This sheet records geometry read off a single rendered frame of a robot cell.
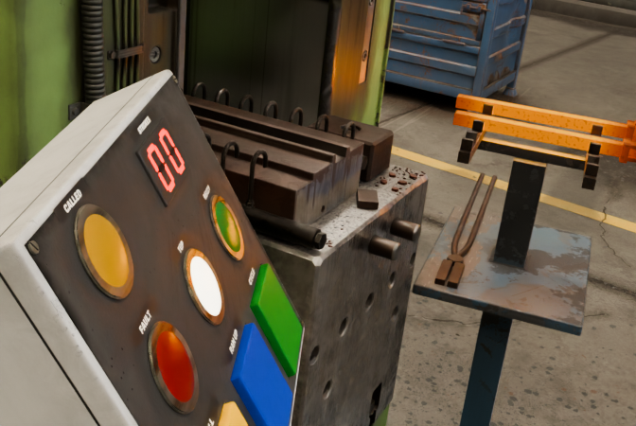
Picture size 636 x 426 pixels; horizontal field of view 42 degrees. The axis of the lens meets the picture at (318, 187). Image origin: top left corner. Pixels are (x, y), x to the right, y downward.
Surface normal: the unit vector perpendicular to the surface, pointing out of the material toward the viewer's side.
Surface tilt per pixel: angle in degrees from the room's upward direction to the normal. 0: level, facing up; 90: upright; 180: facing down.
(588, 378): 0
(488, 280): 0
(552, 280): 0
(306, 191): 90
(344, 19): 90
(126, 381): 60
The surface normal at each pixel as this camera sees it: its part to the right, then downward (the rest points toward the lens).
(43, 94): 0.88, 0.26
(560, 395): 0.10, -0.92
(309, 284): -0.48, 0.29
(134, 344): 0.91, -0.36
